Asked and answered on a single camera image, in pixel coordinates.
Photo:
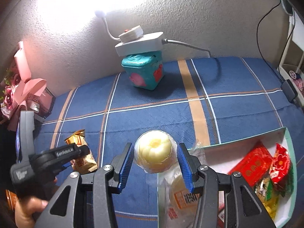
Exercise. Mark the orange snack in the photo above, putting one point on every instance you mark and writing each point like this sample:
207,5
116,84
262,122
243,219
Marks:
86,163

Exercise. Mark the red gold-lettered packet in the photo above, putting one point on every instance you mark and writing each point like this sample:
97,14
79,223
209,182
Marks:
254,165

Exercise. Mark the red white snack packet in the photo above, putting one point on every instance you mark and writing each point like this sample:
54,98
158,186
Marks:
221,216

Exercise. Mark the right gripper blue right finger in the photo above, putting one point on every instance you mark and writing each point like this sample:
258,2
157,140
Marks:
202,180

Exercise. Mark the white shelf rack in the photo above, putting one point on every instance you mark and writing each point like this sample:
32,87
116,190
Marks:
291,61

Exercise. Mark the black power adapter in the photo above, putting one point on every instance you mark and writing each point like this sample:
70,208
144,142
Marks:
289,90

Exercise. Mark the green yellow snack packet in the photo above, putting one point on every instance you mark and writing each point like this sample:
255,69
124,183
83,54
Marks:
266,191

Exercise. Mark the red Kiss snack bag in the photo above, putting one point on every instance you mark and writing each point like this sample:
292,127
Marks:
280,165

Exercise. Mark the yellow orange snack bag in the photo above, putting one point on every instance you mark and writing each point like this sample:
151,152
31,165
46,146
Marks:
271,205

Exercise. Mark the teal tin with pink pig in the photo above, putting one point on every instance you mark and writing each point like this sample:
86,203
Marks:
144,70

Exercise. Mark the person's left hand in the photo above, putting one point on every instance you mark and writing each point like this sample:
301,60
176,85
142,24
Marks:
31,200

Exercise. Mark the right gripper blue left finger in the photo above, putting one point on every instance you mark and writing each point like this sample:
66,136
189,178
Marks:
110,180

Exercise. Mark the green snack box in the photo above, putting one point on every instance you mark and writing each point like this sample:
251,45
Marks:
286,186

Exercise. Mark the white tray with teal rim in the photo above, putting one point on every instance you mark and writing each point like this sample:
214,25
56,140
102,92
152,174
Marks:
243,208

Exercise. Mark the yellow round pastry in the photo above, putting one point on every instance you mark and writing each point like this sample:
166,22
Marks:
155,151

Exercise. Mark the labelled yellow pastry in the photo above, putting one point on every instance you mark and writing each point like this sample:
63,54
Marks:
176,205

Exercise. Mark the blue plaid tablecloth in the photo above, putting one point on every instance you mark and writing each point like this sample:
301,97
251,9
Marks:
212,100

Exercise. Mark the white power strip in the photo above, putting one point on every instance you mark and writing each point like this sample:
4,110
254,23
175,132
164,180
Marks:
134,40

